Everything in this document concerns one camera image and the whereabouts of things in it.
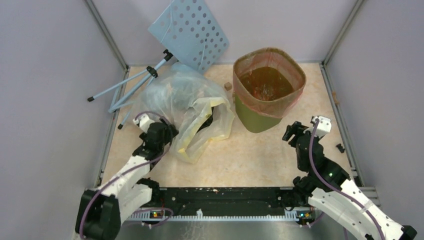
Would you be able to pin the plain wooden cube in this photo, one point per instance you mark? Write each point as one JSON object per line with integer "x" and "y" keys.
{"x": 228, "y": 86}

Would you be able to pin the green mesh trash bin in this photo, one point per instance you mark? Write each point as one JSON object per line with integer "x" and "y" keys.
{"x": 261, "y": 119}

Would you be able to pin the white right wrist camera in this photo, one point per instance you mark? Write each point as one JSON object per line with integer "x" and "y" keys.
{"x": 321, "y": 125}

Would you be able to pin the small black clip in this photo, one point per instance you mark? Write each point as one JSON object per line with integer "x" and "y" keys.
{"x": 340, "y": 148}

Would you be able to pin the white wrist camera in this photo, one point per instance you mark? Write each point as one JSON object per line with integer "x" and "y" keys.
{"x": 143, "y": 122}
{"x": 321, "y": 125}

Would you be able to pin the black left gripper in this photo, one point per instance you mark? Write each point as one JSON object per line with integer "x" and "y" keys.
{"x": 167, "y": 131}

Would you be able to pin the wooden block by wall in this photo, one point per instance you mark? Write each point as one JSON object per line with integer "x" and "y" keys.
{"x": 334, "y": 97}

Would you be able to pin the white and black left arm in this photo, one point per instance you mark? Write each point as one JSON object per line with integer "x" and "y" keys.
{"x": 103, "y": 210}

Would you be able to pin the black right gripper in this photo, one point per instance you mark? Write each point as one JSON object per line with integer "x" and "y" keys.
{"x": 296, "y": 129}

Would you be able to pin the large translucent white plastic bag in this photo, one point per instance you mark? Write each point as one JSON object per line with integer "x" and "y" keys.
{"x": 185, "y": 98}

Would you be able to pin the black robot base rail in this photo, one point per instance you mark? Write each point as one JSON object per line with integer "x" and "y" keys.
{"x": 223, "y": 201}

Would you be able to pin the red translucent trash bag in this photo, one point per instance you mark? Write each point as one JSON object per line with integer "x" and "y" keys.
{"x": 268, "y": 99}

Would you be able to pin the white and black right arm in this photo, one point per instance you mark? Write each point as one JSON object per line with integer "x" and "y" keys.
{"x": 330, "y": 189}

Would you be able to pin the light blue perforated music stand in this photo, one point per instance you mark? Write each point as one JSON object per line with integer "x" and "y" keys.
{"x": 190, "y": 35}

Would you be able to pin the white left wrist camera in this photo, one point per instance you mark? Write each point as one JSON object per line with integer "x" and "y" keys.
{"x": 143, "y": 122}

